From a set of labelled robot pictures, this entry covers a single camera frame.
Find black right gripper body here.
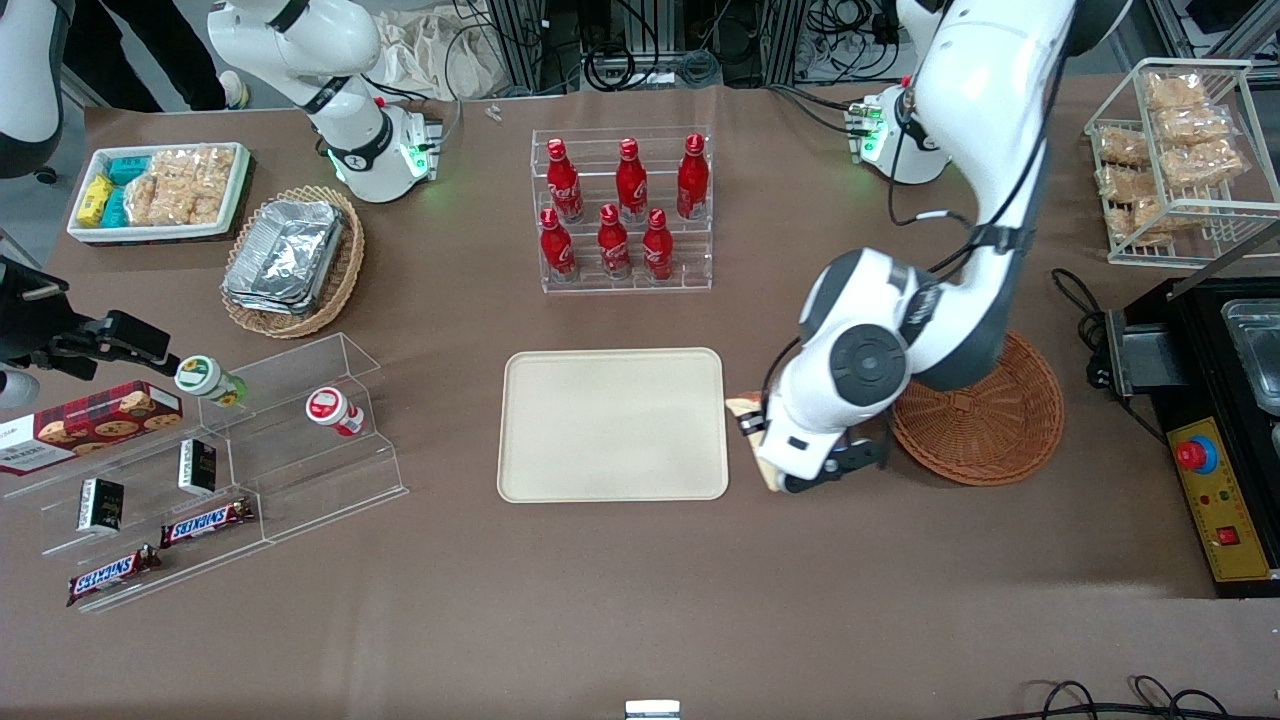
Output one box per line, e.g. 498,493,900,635
0,258,101,381

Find triangular sandwich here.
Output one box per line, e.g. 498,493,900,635
725,395,791,493

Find aluminium foil tray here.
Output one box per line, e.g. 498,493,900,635
228,200,346,303
222,280,336,317

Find beige plastic tray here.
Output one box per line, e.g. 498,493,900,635
498,348,729,503

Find white rectangular snack tray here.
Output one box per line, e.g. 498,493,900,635
67,142,251,244

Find light wicker basket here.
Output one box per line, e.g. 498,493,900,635
220,185,366,339

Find brown wicker basket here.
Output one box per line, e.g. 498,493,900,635
888,330,1064,487

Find green lid small bottle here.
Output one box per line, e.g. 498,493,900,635
175,356,247,408

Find red tartan cookie box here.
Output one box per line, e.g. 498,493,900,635
0,381,184,476

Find yellow snack box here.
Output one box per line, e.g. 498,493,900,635
77,175,114,229

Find clear rice cracker package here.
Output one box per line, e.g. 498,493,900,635
150,148,236,189
125,175,227,227

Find small black box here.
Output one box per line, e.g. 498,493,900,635
179,439,217,496
78,478,125,532

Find clear acrylic bottle rack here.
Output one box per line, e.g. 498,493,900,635
530,128,713,294

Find Snickers chocolate bar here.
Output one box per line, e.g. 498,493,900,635
67,545,161,608
160,497,256,549

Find red cola bottle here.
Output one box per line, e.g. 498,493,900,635
642,208,675,282
598,204,633,280
615,138,649,225
540,207,578,282
677,133,710,221
545,138,584,223

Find red lid small bottle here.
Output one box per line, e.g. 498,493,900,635
306,387,366,437

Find clear acrylic stepped shelf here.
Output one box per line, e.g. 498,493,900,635
0,333,409,613

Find person in black trousers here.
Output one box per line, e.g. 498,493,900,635
60,0,253,113

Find cream cloth bag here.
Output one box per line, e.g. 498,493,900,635
375,10,521,101

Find bagged fried bread snack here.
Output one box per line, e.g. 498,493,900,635
1100,165,1161,207
1120,198,1187,247
1165,140,1247,188
1145,72,1211,111
1155,105,1233,147
1095,128,1151,167

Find black countertop appliance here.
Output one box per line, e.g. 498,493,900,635
1105,275,1280,601

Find yellow emergency stop control box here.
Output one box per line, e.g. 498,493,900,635
1170,418,1279,586

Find metal appliance pan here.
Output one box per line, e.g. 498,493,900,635
1220,298,1280,416

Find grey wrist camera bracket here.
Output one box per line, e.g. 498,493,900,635
785,430,893,496

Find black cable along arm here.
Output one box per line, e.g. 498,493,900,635
885,80,1036,286

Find black arm base cables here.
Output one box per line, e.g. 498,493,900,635
375,78,467,153
765,83,873,138

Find white wire basket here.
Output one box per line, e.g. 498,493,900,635
1085,58,1280,268

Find aluminium profile frame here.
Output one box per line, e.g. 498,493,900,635
490,0,581,96

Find black looped cables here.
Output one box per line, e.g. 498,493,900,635
1005,678,1241,720

